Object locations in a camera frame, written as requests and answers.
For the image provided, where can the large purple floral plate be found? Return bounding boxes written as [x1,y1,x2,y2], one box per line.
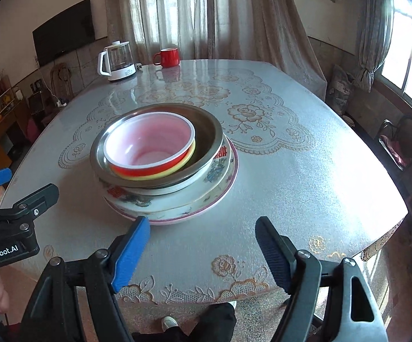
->
[102,138,240,226]

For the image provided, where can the yellow plastic bowl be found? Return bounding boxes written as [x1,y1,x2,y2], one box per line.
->
[110,141,196,182]

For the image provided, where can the white plate red pattern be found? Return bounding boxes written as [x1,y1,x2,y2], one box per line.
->
[98,141,236,220]

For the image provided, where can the red plastic bowl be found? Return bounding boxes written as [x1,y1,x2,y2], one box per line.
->
[103,112,196,174]

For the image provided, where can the stainless steel bowl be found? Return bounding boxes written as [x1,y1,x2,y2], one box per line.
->
[90,103,224,189]

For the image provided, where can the small white plate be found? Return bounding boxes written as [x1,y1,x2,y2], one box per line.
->
[123,181,204,196]

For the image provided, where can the white shoe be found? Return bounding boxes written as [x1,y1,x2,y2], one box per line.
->
[161,316,178,332]

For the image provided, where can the black trouser leg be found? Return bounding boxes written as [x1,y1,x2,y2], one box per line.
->
[132,301,237,342]

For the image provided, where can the lace tablecloth gold flowers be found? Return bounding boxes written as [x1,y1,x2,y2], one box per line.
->
[1,60,407,304]

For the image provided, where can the red seat cushion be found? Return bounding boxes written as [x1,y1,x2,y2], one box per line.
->
[379,135,408,169]

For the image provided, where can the white pet bowl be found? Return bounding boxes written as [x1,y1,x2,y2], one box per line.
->
[342,115,356,127]

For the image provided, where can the glass white electric kettle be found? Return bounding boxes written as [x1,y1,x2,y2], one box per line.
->
[97,40,136,82]

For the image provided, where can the dark wooden armchair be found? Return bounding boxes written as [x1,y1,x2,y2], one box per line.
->
[375,115,412,182]

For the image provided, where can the grey printed sack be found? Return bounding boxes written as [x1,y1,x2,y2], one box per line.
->
[325,64,354,116]

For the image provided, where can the red mug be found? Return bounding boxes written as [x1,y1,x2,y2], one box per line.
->
[153,48,180,68]

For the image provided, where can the tied side curtain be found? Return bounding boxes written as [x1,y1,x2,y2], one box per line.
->
[353,0,395,93]

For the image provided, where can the black wall television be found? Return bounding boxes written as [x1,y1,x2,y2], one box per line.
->
[32,0,95,66]

